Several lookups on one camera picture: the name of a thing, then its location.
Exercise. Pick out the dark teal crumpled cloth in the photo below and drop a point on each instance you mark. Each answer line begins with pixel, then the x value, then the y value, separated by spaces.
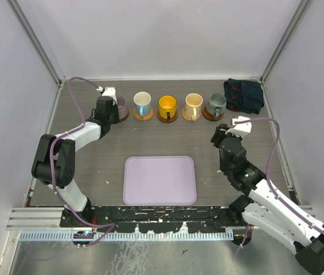
pixel 243 96

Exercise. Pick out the white slotted cable duct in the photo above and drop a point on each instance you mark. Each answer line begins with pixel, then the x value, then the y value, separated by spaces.
pixel 86 235

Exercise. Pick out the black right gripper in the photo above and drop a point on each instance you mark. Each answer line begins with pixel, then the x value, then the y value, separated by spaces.
pixel 219 134

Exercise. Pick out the yellow mug black handle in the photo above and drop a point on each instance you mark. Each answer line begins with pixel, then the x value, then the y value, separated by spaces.
pixel 167 107

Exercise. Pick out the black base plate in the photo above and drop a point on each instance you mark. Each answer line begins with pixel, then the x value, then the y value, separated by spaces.
pixel 197 219

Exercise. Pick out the cream mug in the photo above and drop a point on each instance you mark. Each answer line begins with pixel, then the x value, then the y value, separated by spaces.
pixel 193 104

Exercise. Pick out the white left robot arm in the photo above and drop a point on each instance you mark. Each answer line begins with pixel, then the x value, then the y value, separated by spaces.
pixel 54 162

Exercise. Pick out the lavender plastic tray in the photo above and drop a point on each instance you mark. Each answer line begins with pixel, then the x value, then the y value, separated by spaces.
pixel 159 181

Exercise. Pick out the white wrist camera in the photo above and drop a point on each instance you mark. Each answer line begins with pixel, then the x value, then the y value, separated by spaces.
pixel 241 126
pixel 107 91

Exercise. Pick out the brown wooden coaster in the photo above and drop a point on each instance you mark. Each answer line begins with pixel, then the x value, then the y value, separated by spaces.
pixel 174 117
pixel 210 117
pixel 124 118

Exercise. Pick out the white mug blue handle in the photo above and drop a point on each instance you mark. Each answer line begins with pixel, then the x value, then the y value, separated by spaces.
pixel 142 101

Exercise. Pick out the aluminium frame rail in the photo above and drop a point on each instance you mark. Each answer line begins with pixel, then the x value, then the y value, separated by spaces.
pixel 33 38

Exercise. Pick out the purple glass mug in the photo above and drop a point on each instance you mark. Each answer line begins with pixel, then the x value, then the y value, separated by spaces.
pixel 122 106

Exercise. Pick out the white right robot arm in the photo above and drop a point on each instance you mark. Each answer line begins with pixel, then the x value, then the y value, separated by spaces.
pixel 264 205

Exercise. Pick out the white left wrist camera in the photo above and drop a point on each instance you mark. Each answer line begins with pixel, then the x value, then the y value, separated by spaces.
pixel 107 91

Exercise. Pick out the woven rattan coaster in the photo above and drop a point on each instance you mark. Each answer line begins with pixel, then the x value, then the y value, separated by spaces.
pixel 143 118
pixel 186 117

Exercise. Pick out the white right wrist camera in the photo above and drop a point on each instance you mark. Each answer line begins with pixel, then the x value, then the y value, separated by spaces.
pixel 241 126

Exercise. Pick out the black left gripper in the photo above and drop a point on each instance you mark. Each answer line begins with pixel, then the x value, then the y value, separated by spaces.
pixel 116 120

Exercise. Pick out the grey green ceramic mug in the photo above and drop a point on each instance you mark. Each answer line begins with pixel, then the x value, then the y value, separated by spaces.
pixel 216 105

